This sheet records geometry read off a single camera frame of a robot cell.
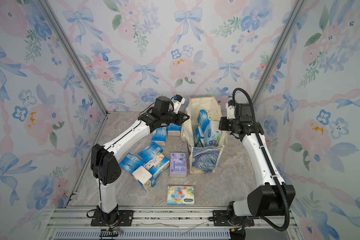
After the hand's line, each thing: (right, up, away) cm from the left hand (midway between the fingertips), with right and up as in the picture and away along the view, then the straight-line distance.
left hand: (190, 116), depth 80 cm
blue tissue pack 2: (-24, -21, +10) cm, 33 cm away
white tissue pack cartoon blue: (+10, -12, -3) cm, 16 cm away
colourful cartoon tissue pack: (-5, -41, -4) cm, 41 cm away
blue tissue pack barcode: (-20, -12, +17) cm, 29 cm away
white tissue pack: (+4, -12, +12) cm, 17 cm away
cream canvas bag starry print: (+7, -23, -2) cm, 24 cm away
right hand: (+17, -2, -1) cm, 17 cm away
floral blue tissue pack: (+8, -1, +9) cm, 12 cm away
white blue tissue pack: (-23, -32, -6) cm, 40 cm away
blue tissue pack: (-10, -8, +20) cm, 24 cm away
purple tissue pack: (-7, -28, +6) cm, 29 cm away
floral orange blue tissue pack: (-19, -28, +5) cm, 34 cm away
